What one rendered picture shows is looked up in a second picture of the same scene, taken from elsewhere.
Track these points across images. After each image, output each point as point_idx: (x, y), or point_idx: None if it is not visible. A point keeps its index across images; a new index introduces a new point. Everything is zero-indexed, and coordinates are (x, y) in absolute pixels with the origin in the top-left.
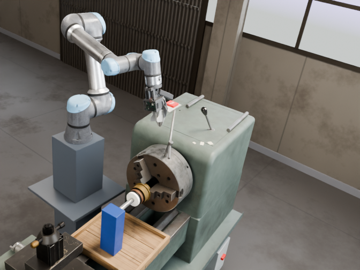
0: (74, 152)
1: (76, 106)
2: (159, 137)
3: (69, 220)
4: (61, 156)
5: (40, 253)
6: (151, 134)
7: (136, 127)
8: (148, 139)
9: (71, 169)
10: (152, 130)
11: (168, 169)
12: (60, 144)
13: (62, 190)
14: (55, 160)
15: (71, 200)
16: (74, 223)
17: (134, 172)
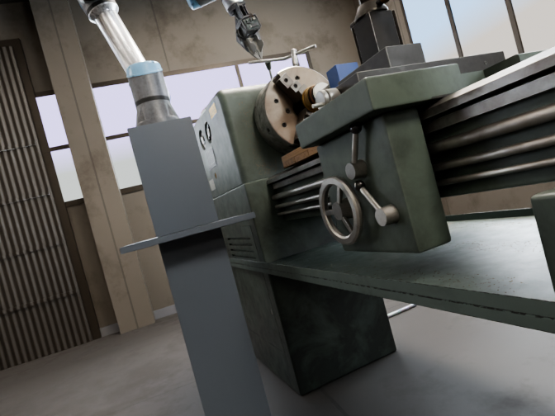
0: (187, 121)
1: (153, 63)
2: (258, 87)
3: (246, 218)
4: (161, 150)
5: (384, 36)
6: (247, 89)
7: (224, 92)
8: (248, 95)
9: (190, 158)
10: (244, 87)
11: (313, 73)
12: (154, 130)
13: (182, 222)
14: (148, 172)
15: (207, 223)
16: (227, 269)
17: (277, 107)
